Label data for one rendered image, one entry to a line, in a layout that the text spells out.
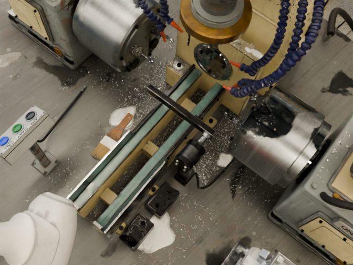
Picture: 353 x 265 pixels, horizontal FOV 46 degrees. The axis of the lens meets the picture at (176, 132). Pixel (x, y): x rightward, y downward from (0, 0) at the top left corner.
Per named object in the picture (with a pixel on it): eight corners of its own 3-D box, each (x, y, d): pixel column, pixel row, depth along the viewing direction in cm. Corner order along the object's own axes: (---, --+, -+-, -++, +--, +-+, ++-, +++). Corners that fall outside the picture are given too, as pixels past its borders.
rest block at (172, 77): (174, 70, 156) (176, 53, 145) (189, 81, 155) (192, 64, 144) (165, 81, 154) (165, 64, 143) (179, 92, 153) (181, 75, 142)
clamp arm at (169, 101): (216, 133, 125) (151, 86, 130) (218, 130, 123) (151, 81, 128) (209, 142, 124) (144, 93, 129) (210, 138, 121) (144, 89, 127)
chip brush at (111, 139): (125, 111, 149) (125, 110, 148) (136, 118, 148) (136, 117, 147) (90, 155, 142) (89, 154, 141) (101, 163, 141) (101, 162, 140)
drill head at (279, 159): (243, 92, 141) (261, 51, 118) (348, 165, 133) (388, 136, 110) (199, 146, 133) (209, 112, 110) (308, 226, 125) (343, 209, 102)
